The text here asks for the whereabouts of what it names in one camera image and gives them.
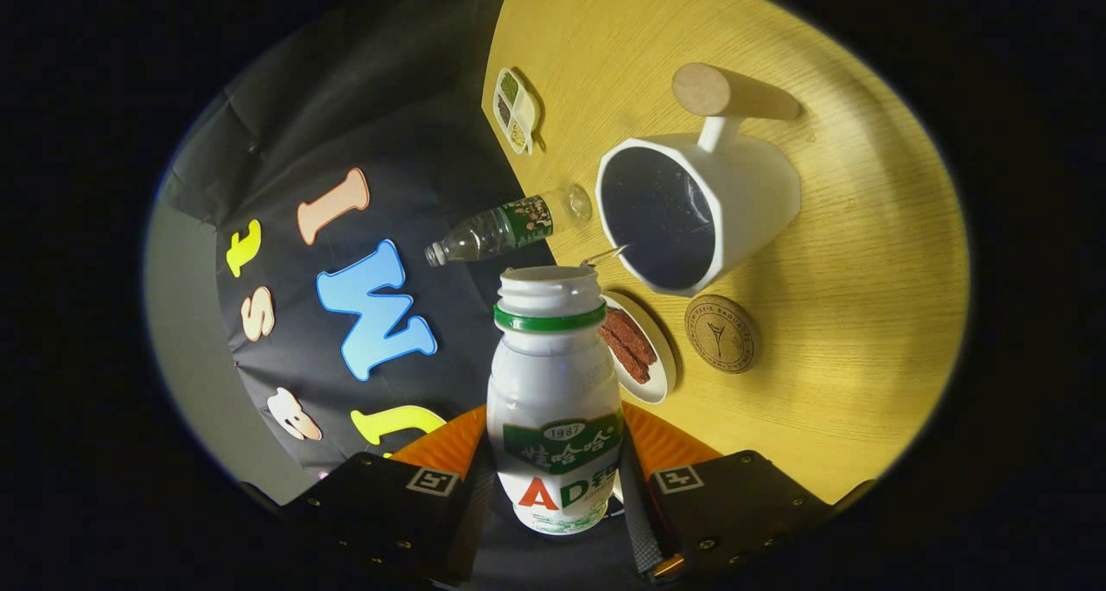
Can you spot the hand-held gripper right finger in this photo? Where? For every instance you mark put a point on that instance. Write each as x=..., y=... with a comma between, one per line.
x=644, y=522

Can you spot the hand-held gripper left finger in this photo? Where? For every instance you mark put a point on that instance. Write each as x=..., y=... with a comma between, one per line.
x=471, y=522

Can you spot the white juice bottle green label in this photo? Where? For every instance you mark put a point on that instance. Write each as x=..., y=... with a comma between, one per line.
x=553, y=375

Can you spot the round cork coaster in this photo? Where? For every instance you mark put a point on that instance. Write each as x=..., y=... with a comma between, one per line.
x=722, y=333

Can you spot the clear poured juice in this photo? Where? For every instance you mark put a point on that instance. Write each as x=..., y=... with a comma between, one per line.
x=615, y=251

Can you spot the clear plastic water bottle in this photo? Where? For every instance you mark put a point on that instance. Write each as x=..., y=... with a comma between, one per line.
x=492, y=232

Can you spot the white round plate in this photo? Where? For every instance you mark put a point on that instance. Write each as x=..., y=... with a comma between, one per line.
x=644, y=391

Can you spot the red meat slice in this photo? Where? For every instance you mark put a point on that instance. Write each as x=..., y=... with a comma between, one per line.
x=635, y=333
x=626, y=358

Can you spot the wooden table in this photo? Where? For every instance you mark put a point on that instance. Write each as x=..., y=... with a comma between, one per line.
x=864, y=314

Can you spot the white divided grain dish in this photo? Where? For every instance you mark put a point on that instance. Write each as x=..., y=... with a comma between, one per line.
x=517, y=111

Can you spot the black backdrop cloth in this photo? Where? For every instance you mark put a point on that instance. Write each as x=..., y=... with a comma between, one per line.
x=389, y=98

